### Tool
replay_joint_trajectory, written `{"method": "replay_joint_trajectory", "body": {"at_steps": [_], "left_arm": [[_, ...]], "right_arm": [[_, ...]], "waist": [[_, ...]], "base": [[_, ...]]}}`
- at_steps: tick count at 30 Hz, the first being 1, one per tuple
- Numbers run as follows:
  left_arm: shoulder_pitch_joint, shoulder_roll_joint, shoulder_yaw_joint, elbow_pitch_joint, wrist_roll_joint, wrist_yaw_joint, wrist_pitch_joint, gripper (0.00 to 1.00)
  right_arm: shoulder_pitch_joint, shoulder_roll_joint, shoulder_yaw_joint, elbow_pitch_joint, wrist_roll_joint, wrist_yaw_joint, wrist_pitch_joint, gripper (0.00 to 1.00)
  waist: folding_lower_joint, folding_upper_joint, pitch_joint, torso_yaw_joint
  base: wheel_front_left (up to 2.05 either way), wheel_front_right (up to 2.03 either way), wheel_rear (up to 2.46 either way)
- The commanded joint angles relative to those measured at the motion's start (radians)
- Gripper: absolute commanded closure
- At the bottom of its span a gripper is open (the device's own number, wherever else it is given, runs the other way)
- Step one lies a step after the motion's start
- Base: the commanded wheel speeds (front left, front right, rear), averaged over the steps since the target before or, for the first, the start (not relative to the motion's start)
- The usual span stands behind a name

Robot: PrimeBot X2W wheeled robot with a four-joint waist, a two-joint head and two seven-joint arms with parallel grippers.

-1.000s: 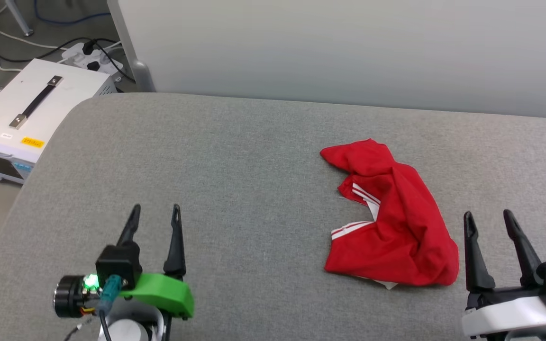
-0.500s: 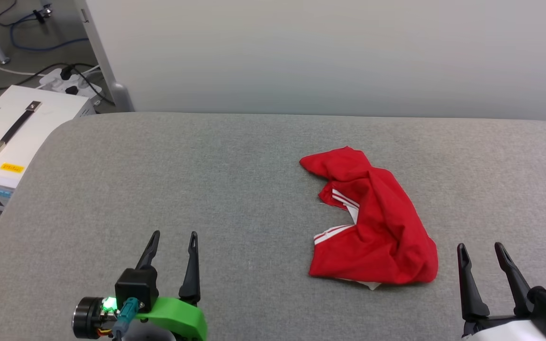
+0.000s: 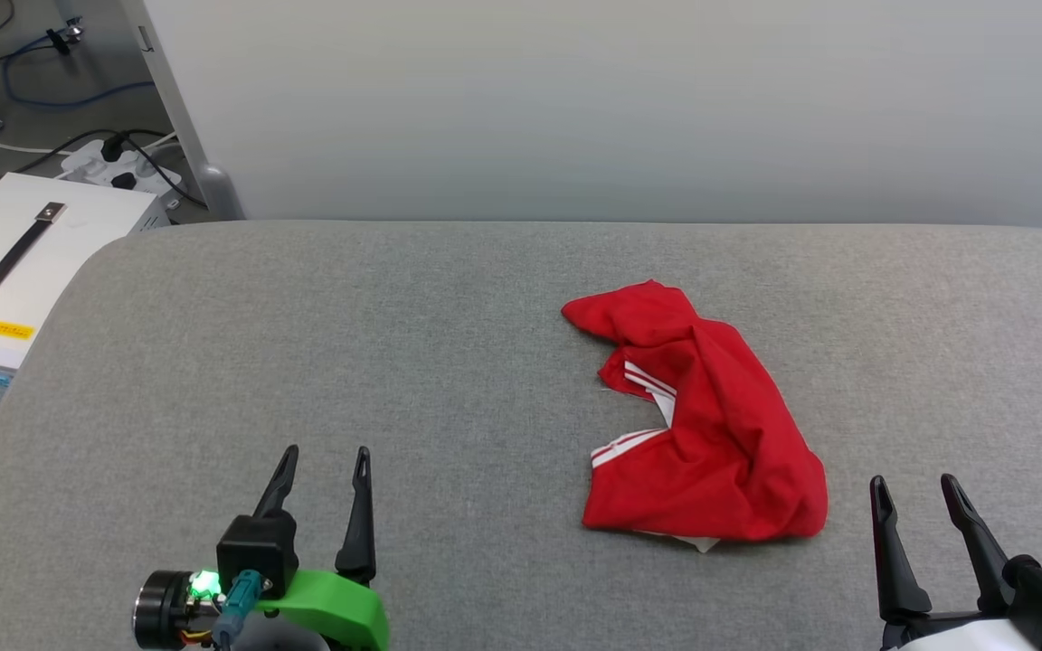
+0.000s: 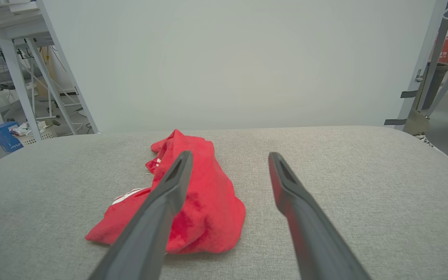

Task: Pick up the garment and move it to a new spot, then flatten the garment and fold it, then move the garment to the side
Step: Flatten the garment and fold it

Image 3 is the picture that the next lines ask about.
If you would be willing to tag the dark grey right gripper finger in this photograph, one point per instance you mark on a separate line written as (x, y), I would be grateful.
(896, 561)
(978, 542)

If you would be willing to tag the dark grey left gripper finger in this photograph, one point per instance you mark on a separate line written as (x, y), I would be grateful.
(281, 484)
(359, 533)

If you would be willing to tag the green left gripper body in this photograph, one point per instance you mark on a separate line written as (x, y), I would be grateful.
(340, 610)

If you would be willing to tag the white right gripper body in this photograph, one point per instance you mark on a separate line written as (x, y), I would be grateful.
(955, 637)

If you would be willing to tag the red basketball jersey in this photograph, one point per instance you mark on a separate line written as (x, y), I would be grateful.
(711, 425)

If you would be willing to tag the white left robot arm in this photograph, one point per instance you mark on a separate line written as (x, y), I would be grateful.
(286, 640)

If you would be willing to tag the grey fabric sofa cushion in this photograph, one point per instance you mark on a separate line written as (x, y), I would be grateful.
(394, 362)

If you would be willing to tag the white equipment box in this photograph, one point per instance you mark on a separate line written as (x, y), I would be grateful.
(60, 244)

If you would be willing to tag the white power strip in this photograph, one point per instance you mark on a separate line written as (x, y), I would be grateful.
(114, 172)

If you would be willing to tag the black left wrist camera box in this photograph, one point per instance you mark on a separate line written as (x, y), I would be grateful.
(257, 547)

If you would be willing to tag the white partition frame leg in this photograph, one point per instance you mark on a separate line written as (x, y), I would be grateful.
(173, 99)

